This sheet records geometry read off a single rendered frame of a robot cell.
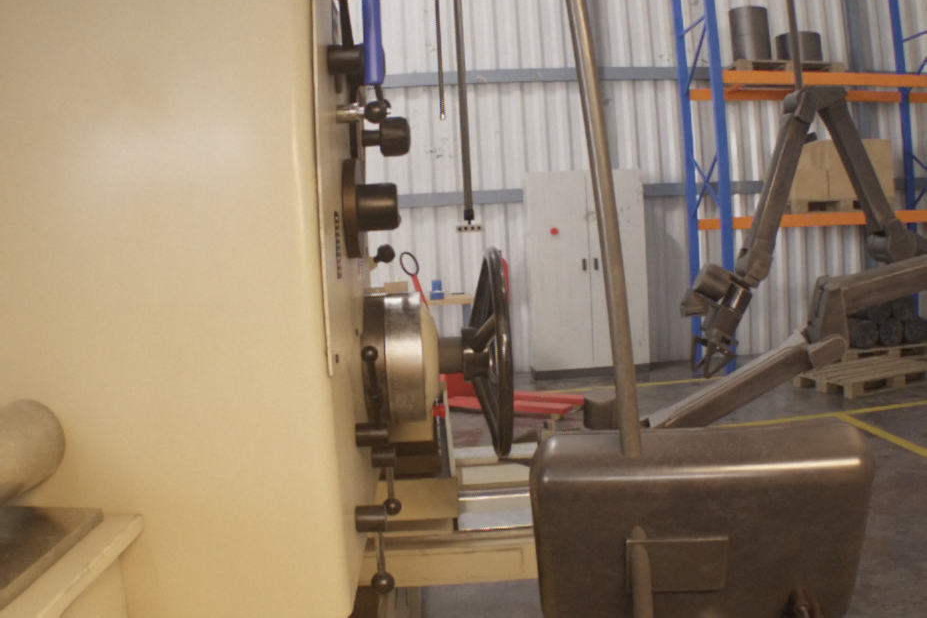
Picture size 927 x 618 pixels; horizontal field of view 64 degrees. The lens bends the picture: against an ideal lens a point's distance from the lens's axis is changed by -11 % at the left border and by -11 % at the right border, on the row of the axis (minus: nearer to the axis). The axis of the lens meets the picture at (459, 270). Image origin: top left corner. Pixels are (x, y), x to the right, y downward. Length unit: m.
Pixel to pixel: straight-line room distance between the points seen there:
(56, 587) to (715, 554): 0.63
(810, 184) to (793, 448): 7.69
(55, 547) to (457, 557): 1.43
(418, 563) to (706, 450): 1.46
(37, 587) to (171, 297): 0.36
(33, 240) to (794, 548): 0.90
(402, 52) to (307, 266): 8.15
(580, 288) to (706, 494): 7.62
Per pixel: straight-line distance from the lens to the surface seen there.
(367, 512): 1.13
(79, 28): 1.03
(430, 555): 2.16
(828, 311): 1.42
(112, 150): 0.98
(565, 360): 8.42
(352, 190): 1.14
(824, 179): 8.52
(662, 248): 9.16
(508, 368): 1.28
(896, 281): 1.47
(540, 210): 8.29
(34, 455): 0.96
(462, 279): 8.84
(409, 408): 1.39
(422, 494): 1.92
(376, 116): 1.11
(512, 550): 2.17
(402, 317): 1.37
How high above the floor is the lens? 1.50
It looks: 2 degrees down
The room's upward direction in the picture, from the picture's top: 3 degrees counter-clockwise
